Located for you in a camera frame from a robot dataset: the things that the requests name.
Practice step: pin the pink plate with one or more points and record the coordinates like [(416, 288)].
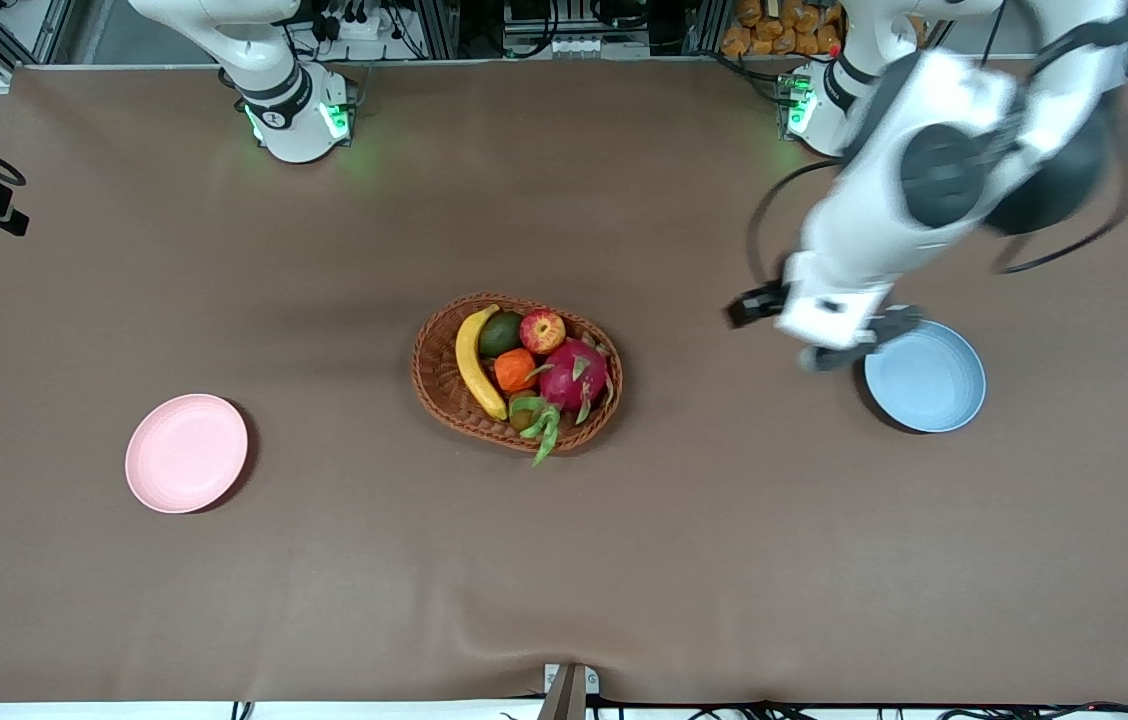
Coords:
[(186, 453)]

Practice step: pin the red apple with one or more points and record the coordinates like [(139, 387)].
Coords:
[(542, 332)]

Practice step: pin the olive green kiwi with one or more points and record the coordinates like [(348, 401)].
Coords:
[(520, 420)]

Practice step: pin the brown wicker basket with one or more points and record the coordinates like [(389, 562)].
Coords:
[(439, 380)]

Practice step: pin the pink dragon fruit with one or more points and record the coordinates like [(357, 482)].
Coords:
[(574, 375)]

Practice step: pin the blue plate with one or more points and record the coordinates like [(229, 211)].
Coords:
[(929, 385)]

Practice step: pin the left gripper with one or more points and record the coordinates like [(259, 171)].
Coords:
[(756, 303)]

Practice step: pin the orange tangerine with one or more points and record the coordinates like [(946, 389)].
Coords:
[(514, 370)]

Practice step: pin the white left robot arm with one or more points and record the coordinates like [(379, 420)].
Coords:
[(884, 200)]

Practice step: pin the dark green avocado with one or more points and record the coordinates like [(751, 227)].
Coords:
[(499, 335)]

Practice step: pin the yellow banana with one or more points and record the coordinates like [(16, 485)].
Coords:
[(469, 360)]

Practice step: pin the bag of orange items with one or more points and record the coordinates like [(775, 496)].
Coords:
[(784, 25)]

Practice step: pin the metal table edge bracket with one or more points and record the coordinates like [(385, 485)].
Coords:
[(569, 690)]

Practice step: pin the grey electrical unit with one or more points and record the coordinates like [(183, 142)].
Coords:
[(554, 25)]

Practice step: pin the white power strip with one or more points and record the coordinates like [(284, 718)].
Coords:
[(349, 22)]

